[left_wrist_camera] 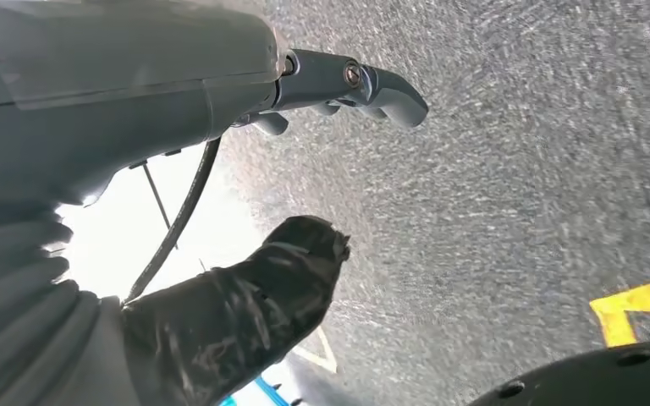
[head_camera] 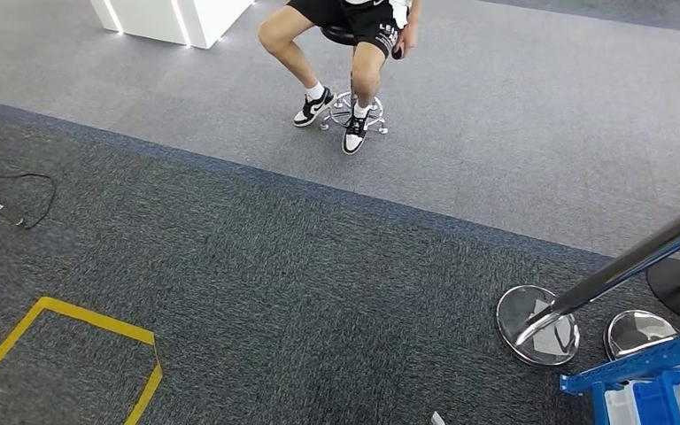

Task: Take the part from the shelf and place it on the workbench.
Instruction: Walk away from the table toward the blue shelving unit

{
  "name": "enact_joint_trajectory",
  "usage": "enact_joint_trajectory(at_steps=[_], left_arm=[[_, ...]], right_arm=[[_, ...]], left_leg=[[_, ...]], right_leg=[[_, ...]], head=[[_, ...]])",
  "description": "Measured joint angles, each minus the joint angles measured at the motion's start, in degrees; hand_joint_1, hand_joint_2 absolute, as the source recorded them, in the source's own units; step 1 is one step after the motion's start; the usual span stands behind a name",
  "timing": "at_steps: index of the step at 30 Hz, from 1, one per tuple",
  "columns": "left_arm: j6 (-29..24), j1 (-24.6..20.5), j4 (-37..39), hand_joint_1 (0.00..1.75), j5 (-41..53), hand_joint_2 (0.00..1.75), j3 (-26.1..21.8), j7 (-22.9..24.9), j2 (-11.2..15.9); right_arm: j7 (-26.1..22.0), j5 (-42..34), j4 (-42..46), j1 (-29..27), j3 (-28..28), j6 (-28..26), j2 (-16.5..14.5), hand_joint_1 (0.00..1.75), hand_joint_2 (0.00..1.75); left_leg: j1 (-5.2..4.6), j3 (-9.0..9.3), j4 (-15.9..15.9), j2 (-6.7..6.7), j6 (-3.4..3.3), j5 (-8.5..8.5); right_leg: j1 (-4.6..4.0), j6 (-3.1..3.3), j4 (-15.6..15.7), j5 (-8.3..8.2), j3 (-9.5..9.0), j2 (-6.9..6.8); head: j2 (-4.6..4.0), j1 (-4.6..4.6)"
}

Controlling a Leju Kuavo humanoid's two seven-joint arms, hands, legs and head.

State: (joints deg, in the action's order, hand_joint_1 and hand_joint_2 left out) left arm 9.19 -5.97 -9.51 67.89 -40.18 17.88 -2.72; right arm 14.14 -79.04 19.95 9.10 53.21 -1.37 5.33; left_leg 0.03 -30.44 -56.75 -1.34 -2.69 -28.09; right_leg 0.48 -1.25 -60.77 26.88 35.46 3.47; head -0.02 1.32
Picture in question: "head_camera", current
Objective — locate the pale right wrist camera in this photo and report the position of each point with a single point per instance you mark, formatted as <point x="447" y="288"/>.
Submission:
<point x="437" y="419"/>

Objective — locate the white lit counter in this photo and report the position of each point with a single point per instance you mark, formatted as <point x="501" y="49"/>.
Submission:
<point x="164" y="20"/>

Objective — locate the chrome stanchion post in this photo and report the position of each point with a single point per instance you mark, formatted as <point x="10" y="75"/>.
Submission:
<point x="542" y="328"/>

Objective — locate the blue metal shelf rack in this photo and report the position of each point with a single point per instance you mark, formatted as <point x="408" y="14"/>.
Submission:
<point x="639" y="363"/>

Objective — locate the person's left hand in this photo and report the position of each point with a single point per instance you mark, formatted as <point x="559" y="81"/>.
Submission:
<point x="408" y="38"/>

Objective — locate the seated person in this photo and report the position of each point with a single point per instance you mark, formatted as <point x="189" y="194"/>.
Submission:
<point x="369" y="70"/>

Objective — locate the person's left forearm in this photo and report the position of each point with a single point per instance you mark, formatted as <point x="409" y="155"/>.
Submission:
<point x="413" y="13"/>

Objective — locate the blue plastic bin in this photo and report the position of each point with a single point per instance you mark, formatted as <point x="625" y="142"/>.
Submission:
<point x="657" y="402"/>

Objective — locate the black chrome swivel stool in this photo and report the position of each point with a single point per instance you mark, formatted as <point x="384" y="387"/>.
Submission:
<point x="340" y="35"/>

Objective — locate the dark phone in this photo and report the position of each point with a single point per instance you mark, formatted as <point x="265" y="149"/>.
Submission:
<point x="397" y="54"/>

